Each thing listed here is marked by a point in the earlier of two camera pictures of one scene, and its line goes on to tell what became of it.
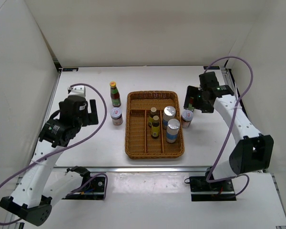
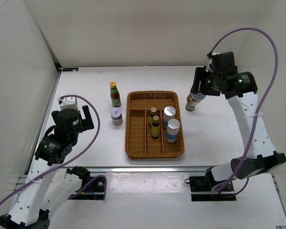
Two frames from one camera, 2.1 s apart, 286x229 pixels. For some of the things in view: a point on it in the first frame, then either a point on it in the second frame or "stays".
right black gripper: x=191 y=91 to x=200 y=74
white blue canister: x=169 y=113 stays
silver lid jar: x=116 y=116 stays
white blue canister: x=173 y=128 stays
